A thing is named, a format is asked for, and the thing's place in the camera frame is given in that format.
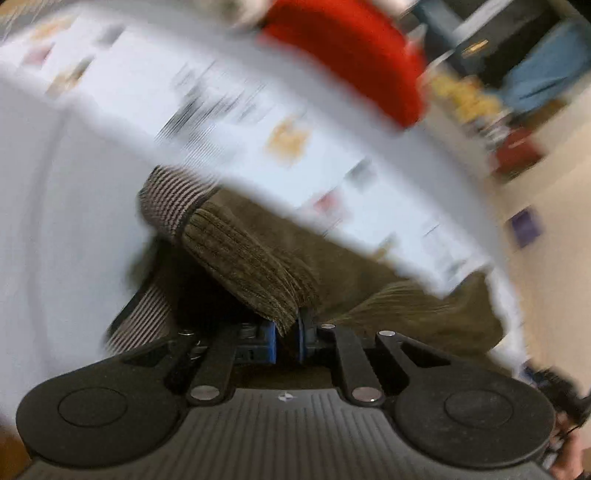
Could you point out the blue hanging cloth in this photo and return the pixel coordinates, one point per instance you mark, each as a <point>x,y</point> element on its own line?
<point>549,69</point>

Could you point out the purple box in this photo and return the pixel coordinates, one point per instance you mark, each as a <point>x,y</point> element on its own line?
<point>527,228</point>

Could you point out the red folded quilt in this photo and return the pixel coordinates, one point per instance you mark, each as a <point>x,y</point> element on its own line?
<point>351,50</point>

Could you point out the grey printed bed sheet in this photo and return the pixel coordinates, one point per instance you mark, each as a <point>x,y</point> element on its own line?
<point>69,230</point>

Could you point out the yellow plush toy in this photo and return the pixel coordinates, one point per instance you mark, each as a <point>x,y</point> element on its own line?
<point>466,97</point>

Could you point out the dark red cushion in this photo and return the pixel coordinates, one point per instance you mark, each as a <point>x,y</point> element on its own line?
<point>519,150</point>

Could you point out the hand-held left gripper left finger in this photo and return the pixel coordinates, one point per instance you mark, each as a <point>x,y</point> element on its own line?
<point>268,344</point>

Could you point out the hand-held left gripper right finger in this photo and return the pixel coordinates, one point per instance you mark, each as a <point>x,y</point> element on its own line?
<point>300,341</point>

